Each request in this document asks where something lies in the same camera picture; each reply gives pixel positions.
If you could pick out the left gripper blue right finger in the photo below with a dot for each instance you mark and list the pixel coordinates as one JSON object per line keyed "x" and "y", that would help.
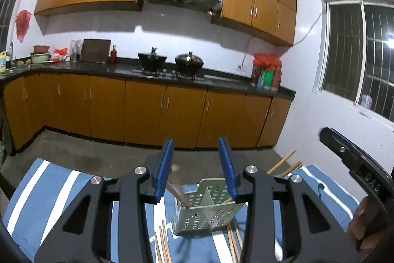
{"x": 225, "y": 153}

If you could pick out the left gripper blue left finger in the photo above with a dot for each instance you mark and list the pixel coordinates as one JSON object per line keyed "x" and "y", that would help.
{"x": 162, "y": 169}

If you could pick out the wooden chopstick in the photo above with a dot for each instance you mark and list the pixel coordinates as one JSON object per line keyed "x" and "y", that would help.
{"x": 292, "y": 168}
{"x": 231, "y": 243}
{"x": 283, "y": 160}
{"x": 163, "y": 243}
{"x": 157, "y": 249}
{"x": 237, "y": 253}
{"x": 240, "y": 242}
{"x": 179, "y": 196}
{"x": 165, "y": 240}

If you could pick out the lower wooden kitchen cabinets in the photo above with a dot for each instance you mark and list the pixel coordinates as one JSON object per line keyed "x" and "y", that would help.
{"x": 140, "y": 112}

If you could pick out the person's right hand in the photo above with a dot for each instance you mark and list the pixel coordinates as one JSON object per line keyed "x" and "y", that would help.
{"x": 356, "y": 229}

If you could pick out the green perforated utensil holder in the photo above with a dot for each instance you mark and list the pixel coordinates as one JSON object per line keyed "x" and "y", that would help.
{"x": 211, "y": 208}

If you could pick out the black wok with lid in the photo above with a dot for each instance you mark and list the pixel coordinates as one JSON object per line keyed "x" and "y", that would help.
{"x": 188, "y": 64}

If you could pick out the black wok left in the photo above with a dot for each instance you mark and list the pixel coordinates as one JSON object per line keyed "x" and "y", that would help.
{"x": 151, "y": 61}

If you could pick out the red plastic bag on counter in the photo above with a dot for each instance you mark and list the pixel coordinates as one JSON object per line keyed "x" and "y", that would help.
{"x": 266, "y": 71}

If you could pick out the right barred window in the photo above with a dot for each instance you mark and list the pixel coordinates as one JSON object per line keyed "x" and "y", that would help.
{"x": 357, "y": 62}

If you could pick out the red sauce bottle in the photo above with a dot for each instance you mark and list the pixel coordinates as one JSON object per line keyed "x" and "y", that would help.
{"x": 113, "y": 55}

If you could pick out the blue white striped tablecloth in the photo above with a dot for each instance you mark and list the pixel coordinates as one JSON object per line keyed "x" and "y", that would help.
{"x": 195, "y": 234}

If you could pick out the dark cutting board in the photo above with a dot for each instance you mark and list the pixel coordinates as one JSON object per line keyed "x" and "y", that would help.
{"x": 95, "y": 51}

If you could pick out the green bowl on counter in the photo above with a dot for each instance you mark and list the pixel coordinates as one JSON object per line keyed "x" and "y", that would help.
{"x": 38, "y": 58}

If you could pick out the red bowl on counter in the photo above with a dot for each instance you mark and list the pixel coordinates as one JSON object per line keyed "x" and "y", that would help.
{"x": 39, "y": 49}

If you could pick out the sink faucet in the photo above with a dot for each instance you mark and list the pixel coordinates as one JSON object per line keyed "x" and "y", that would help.
{"x": 10, "y": 54}

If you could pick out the yellow detergent bottle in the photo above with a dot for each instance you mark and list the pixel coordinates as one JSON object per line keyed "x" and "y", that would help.
{"x": 3, "y": 61}

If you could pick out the red bag hanging on wall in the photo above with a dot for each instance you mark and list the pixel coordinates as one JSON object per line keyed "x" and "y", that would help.
{"x": 22, "y": 24}

